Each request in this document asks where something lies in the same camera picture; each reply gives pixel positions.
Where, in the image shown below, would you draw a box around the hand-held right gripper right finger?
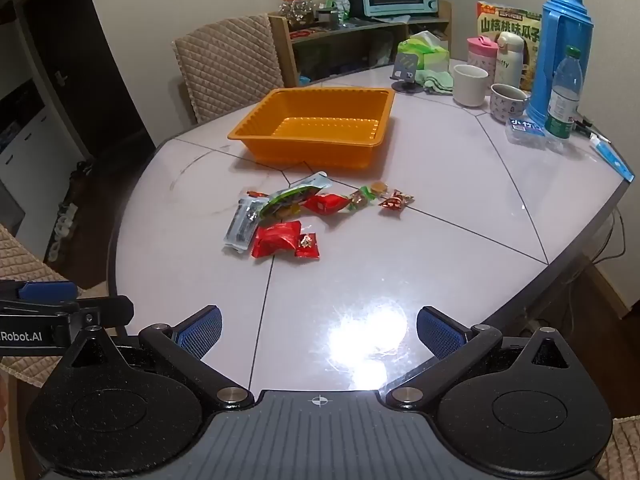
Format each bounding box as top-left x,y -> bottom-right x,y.
387,306 -> 583,411

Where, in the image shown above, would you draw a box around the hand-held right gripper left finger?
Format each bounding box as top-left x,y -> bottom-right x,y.
57,305 -> 256,411

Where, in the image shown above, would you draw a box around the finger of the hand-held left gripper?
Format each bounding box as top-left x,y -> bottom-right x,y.
0,280 -> 79,302
0,295 -> 135,348

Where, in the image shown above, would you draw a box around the silver snack packet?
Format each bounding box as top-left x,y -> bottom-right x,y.
223,197 -> 266,253

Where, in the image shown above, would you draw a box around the large red snack packet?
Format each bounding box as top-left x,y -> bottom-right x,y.
251,221 -> 302,259

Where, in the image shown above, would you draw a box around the red white candy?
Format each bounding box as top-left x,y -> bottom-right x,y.
378,190 -> 415,214

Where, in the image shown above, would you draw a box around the small red candy packet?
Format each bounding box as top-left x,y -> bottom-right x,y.
296,232 -> 321,259

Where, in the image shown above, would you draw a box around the green snack packet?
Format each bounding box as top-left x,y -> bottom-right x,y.
257,172 -> 331,222

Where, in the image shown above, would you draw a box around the crinkled red snack packet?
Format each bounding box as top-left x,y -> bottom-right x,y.
303,193 -> 352,214

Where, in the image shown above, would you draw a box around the orange plastic tray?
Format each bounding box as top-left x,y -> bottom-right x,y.
227,87 -> 397,170

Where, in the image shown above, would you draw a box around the white slippers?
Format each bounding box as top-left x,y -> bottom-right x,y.
47,202 -> 81,261

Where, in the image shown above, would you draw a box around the dark shoes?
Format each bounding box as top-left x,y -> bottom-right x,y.
70,160 -> 97,187

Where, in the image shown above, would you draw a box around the white cabinet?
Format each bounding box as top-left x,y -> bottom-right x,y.
0,77 -> 96,226

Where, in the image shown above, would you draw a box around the clear box blue label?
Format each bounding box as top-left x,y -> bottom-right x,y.
504,117 -> 547,150

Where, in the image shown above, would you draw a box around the beige quilted seat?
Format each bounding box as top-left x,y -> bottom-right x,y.
597,415 -> 640,480

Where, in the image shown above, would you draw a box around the patterned white cup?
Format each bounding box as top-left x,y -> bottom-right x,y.
489,83 -> 529,123

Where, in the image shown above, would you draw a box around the dark wooden door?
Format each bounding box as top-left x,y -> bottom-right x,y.
15,0 -> 156,161

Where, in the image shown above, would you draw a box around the blue white tube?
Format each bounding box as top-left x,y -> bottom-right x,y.
589,135 -> 636,183

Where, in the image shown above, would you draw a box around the green cloth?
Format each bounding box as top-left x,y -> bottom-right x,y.
415,67 -> 455,96

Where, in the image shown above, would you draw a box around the clear water bottle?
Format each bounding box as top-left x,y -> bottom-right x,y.
544,46 -> 584,153

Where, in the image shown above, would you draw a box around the grey phone stand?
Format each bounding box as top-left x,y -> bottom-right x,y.
390,52 -> 425,95

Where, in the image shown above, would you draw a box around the quilted beige chair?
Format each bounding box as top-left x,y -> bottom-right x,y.
171,12 -> 286,126

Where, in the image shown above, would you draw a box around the pink tumbler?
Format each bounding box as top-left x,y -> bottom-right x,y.
466,36 -> 499,86

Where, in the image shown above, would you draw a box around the green tissue pack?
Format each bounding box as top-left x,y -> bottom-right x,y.
397,30 -> 449,71

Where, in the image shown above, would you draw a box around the white insulated bottle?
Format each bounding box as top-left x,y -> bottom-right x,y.
495,31 -> 524,92

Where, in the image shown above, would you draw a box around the wooden shelf unit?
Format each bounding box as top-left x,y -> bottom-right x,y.
267,1 -> 453,88

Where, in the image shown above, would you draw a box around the large seed snack bag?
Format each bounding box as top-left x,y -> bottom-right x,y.
476,1 -> 543,93

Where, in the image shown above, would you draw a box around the blue thermos jug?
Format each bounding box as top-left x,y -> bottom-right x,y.
530,0 -> 598,131

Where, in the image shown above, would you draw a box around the orange lid candy jar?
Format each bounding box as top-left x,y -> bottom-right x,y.
279,0 -> 316,28

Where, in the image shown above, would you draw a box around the black cable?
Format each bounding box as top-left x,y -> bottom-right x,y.
565,210 -> 628,286

